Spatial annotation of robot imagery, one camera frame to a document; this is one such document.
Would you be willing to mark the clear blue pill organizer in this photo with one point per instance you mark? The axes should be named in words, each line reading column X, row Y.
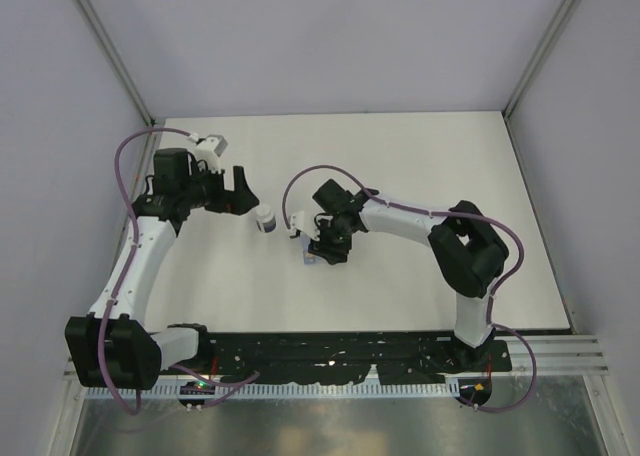
column 308, row 257

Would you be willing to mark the left aluminium frame post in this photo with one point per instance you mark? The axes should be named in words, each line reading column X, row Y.
column 113, row 57

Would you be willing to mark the slotted grey cable duct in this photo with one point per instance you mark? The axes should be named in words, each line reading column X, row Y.
column 369, row 389

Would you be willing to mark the white vitamin pill bottle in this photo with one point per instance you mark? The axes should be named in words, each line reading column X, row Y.
column 265, row 218

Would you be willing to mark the right aluminium frame post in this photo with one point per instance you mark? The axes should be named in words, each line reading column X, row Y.
column 542, row 51

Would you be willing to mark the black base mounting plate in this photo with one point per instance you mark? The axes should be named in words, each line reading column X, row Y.
column 341, row 358

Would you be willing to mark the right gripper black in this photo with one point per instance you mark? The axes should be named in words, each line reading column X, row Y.
column 332, row 253

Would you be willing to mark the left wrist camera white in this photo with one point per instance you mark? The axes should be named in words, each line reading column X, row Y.
column 209, row 150

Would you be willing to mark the aluminium frame post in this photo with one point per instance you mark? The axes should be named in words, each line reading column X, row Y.
column 113, row 57
column 542, row 51

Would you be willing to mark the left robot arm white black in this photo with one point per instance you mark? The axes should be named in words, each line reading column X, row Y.
column 110, row 345

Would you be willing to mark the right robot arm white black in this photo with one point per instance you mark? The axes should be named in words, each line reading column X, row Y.
column 469, row 253

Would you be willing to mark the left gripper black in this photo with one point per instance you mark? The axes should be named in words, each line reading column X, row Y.
column 236, row 201

